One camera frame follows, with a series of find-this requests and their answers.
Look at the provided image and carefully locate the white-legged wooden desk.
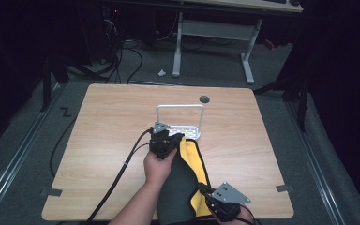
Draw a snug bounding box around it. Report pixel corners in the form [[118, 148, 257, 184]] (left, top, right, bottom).
[[172, 0, 304, 85]]

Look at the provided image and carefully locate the grey cloth with yellow lining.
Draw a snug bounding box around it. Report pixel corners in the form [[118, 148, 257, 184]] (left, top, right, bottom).
[[156, 134, 214, 225]]

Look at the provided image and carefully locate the small red object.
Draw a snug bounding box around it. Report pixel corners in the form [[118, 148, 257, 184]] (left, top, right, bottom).
[[263, 38, 277, 51]]

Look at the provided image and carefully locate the black stand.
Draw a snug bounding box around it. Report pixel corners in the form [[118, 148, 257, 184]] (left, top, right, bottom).
[[252, 69, 311, 133], [39, 51, 109, 113]]

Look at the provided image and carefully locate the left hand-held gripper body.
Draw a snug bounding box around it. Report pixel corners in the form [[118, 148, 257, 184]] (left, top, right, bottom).
[[149, 121, 177, 159]]

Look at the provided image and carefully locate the metal floor rail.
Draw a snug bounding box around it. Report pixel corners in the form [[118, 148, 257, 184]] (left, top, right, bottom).
[[284, 98, 349, 225], [0, 83, 62, 221]]

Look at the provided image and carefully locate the white rack with handle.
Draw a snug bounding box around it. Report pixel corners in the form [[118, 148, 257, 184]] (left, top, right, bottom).
[[156, 103, 206, 141]]

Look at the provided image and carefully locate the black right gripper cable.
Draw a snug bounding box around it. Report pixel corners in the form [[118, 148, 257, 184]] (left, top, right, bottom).
[[239, 202, 261, 225]]

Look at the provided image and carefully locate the grey tape piece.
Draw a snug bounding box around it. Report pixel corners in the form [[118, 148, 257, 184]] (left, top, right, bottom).
[[39, 187, 64, 198], [276, 184, 294, 193]]

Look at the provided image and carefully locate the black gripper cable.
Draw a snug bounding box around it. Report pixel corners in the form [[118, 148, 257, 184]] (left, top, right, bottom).
[[85, 127, 155, 225], [239, 202, 261, 225]]

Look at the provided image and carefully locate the person's left hand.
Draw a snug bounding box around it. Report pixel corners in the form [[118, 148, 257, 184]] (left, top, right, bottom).
[[142, 148, 178, 190]]

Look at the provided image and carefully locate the person's right hand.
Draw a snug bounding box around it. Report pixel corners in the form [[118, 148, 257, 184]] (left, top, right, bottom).
[[229, 209, 258, 225]]

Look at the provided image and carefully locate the black cable on floor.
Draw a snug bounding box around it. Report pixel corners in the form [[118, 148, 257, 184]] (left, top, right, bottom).
[[49, 116, 78, 178]]

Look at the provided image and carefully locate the bundle of black cables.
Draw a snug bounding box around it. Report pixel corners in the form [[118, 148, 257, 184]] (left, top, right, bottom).
[[101, 17, 144, 85]]

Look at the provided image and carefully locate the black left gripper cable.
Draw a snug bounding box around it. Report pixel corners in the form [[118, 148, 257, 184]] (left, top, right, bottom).
[[85, 127, 155, 225]]

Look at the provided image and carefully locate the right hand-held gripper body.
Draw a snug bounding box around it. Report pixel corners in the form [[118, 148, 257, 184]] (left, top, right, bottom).
[[206, 182, 251, 223]]

